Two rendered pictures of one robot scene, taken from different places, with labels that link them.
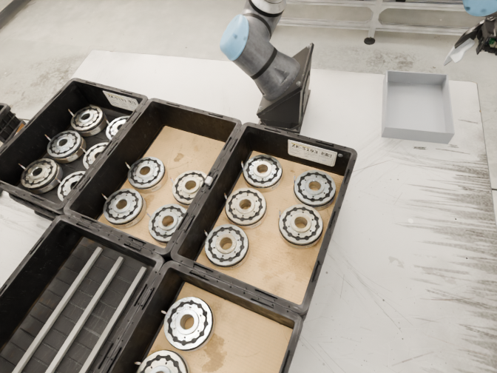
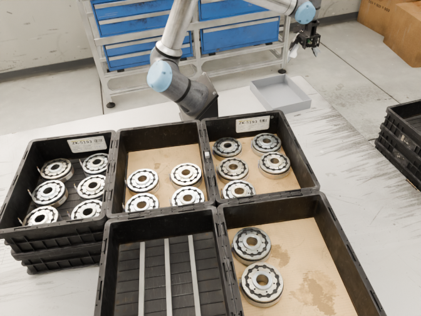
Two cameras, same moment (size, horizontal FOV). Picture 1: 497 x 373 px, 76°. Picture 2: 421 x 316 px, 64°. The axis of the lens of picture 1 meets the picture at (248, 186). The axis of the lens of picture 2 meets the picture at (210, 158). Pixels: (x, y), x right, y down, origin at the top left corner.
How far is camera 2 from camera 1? 61 cm
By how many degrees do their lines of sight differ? 28
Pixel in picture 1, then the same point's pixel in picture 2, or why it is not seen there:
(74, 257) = (123, 261)
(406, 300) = (351, 190)
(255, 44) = (177, 76)
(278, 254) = (272, 187)
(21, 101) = not seen: outside the picture
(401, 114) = (274, 102)
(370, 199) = not seen: hidden behind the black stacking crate
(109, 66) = (20, 143)
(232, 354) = (291, 248)
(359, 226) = not seen: hidden behind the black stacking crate
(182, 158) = (160, 165)
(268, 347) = (307, 232)
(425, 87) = (276, 84)
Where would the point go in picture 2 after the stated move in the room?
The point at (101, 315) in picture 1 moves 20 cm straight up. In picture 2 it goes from (180, 281) to (170, 236)
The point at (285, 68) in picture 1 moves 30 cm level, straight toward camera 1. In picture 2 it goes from (200, 88) to (237, 125)
